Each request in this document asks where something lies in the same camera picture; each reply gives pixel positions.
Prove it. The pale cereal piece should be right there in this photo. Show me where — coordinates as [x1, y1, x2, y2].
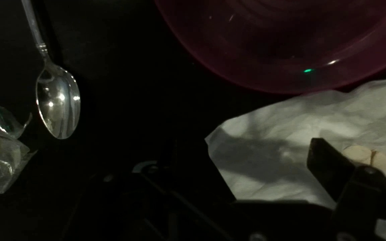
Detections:
[371, 150, 386, 171]
[342, 145, 374, 167]

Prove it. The metal spoon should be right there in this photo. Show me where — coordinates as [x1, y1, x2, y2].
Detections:
[20, 0, 82, 140]

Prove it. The white paper towel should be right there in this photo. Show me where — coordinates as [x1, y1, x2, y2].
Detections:
[204, 75, 386, 241]

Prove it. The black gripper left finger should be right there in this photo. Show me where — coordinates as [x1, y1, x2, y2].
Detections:
[63, 159, 235, 241]

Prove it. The clear plastic packet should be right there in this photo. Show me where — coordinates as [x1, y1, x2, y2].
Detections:
[0, 98, 38, 195]

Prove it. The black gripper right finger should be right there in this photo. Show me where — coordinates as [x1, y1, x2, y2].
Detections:
[306, 136, 386, 241]

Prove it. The purple plastic plate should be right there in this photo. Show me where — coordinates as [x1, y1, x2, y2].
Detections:
[153, 0, 386, 95]

